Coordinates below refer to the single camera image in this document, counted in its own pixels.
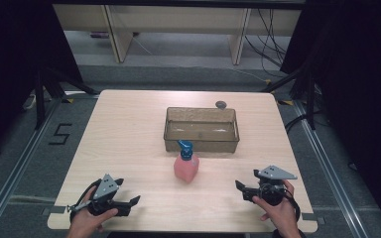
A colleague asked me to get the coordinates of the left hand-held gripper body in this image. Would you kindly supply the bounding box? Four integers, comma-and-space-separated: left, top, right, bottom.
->
66, 174, 131, 217

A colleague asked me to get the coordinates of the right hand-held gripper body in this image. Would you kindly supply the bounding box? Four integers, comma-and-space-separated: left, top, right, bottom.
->
242, 165, 299, 206

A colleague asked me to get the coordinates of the pink soap bottle blue pump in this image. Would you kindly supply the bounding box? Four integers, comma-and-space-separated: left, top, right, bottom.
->
173, 139, 200, 184

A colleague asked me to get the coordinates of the transparent brown plastic bin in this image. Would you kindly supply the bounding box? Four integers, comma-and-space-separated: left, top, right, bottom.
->
163, 105, 241, 154

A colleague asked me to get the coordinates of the person's right hand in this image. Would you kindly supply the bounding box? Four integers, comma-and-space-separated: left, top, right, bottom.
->
252, 178, 301, 233

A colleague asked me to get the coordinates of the person's left hand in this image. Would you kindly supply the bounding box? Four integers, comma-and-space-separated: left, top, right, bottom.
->
66, 185, 119, 236

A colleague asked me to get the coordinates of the black metal stand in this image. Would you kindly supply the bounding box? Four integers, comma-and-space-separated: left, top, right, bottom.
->
34, 66, 101, 131
260, 65, 318, 131

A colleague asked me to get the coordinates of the black curtain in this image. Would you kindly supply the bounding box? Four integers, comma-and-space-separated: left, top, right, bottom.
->
0, 0, 84, 164
278, 0, 381, 230

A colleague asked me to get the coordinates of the beige wooden desk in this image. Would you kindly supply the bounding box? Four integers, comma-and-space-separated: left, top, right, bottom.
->
53, 3, 303, 65

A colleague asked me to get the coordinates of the black gripper strap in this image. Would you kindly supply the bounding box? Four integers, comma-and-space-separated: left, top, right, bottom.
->
68, 178, 103, 223
284, 192, 302, 223

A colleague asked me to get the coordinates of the metal floor rail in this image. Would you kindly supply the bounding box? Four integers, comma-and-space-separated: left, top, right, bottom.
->
292, 99, 367, 238
0, 98, 64, 238

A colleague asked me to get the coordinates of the black floor cable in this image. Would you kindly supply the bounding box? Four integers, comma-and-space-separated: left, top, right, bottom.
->
284, 110, 325, 134

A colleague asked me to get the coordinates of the thin white cable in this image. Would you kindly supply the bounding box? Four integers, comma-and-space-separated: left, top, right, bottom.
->
131, 35, 270, 83

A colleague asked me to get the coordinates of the bundle of black cables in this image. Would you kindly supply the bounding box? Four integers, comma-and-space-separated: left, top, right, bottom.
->
243, 8, 288, 79

